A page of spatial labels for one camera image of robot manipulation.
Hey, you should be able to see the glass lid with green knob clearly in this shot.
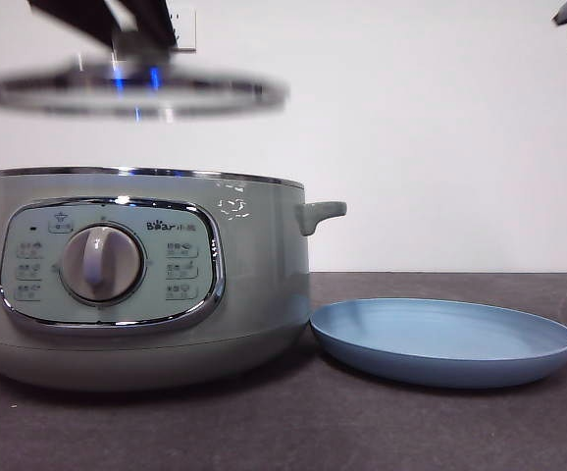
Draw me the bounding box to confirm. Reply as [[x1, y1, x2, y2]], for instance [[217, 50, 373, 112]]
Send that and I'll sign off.
[[0, 28, 292, 122]]

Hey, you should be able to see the pale green electric steamer pot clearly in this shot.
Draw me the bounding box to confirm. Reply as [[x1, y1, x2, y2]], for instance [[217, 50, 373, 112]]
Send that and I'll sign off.
[[0, 166, 348, 393]]

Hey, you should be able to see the blue plate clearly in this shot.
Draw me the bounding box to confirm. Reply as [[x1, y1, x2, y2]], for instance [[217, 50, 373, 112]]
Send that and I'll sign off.
[[309, 296, 567, 391]]

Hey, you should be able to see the white wall socket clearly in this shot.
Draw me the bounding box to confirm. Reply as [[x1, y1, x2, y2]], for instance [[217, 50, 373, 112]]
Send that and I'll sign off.
[[168, 7, 198, 53]]

